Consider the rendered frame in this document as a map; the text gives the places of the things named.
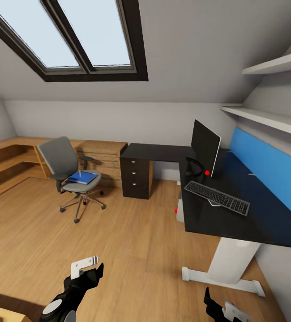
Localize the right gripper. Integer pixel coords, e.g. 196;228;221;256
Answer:
204;287;241;322

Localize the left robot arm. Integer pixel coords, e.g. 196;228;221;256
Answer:
38;256;104;322

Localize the keyboard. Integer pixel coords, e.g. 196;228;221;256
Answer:
184;181;250;216

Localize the swivel chair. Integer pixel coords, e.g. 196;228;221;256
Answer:
37;136;105;223

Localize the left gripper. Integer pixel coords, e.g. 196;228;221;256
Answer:
64;263;104;300

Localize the folder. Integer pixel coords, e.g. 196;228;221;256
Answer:
68;170;97;184

